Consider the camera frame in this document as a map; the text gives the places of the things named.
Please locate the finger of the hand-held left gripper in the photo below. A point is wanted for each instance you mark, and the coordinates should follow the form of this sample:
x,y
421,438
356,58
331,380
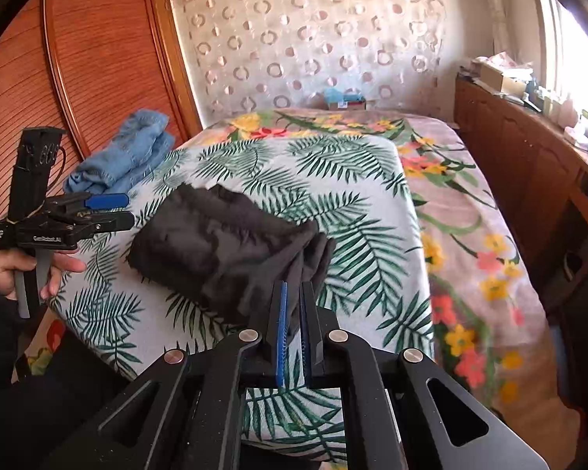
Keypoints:
x,y
107,201
112,221

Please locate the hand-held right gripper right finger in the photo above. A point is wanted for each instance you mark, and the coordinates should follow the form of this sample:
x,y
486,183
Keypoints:
x,y
307,333

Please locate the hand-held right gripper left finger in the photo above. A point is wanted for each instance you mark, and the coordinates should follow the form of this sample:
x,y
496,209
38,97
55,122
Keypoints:
x,y
282,333

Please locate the black pants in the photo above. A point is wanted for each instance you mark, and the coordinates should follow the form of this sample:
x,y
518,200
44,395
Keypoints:
x,y
215,249

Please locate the person's left hand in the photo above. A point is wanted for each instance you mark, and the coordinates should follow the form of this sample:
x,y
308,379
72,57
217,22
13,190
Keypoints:
x,y
61,267

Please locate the blue jeans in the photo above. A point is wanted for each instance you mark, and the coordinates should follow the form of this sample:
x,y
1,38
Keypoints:
x,y
122,152

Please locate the wooden louvred wardrobe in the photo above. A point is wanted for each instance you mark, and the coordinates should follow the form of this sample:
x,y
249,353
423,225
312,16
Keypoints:
x,y
93,58

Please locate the leaf print bedsheet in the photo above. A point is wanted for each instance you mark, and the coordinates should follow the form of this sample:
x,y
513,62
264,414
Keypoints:
x,y
353,191

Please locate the person's dark clothing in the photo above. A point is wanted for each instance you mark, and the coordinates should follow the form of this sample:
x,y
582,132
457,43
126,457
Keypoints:
x,y
63,411

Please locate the floral blanket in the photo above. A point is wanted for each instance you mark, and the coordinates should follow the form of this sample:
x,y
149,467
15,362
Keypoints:
x,y
470,215

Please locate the small cardboard box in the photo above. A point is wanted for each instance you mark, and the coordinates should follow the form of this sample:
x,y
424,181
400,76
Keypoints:
x,y
348,105

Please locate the circle pattern curtain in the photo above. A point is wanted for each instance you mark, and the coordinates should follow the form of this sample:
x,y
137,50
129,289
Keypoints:
x,y
313,34

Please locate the wooden sideboard cabinet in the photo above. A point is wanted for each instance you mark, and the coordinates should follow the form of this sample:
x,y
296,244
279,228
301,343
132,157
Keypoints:
x,y
519,171

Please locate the open cardboard box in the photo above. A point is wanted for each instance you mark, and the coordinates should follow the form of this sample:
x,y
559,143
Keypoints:
x,y
502,78

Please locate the pile of papers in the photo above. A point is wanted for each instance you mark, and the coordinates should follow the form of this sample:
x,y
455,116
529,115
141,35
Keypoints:
x,y
500,61

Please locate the tissue box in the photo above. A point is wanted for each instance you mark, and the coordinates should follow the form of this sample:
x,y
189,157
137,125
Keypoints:
x,y
578,136

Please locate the white bottles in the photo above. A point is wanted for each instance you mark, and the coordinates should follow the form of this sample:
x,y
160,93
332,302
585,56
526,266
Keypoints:
x,y
553,100

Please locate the window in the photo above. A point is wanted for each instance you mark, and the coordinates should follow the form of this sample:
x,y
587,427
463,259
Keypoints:
x,y
573,49

